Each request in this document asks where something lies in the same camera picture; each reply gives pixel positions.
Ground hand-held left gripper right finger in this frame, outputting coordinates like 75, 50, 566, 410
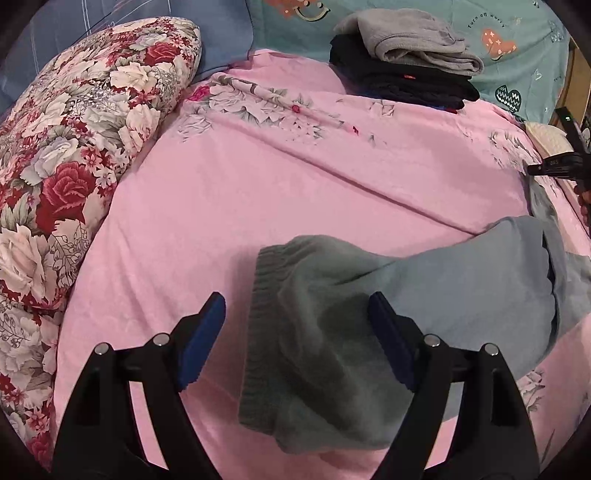
368, 292, 541, 480

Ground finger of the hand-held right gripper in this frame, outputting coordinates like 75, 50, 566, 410
556, 106, 591, 156
526, 154, 591, 178

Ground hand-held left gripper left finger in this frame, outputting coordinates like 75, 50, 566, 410
52, 292, 227, 480

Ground grey pants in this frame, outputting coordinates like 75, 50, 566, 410
333, 10, 485, 78
238, 178, 591, 455

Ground folded black pants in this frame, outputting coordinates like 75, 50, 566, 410
329, 34, 481, 112

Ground folded grey pants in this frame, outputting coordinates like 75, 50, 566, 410
333, 10, 485, 78

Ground cream cloth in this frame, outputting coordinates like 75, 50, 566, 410
525, 121, 574, 155

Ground orange wooden furniture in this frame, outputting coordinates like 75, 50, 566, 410
553, 41, 583, 126

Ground teal printed blanket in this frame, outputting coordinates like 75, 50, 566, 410
245, 0, 573, 123

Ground pink floral bedsheet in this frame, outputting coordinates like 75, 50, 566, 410
53, 48, 591, 480

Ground floral red-white pillow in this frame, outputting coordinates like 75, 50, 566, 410
0, 16, 202, 467

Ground blue pillow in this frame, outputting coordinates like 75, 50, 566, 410
0, 0, 256, 108

